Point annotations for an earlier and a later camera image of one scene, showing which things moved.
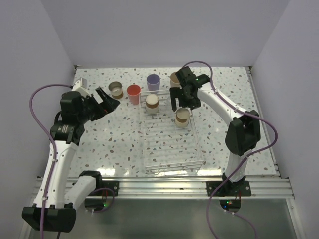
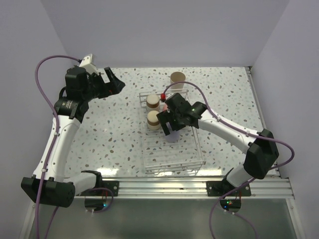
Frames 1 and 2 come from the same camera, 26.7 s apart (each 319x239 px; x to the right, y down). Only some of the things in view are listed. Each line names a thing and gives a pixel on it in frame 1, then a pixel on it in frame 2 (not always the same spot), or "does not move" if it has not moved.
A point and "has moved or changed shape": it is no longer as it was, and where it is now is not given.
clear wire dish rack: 167,148 does not move
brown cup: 152,105 does not move
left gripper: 108,105 -> 114,87
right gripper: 176,92 -> 165,116
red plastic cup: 133,91 -> 165,106
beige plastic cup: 174,80 does not move
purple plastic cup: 153,81 -> 174,136
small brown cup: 116,89 has moved or changed shape
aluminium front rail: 193,187 does not move
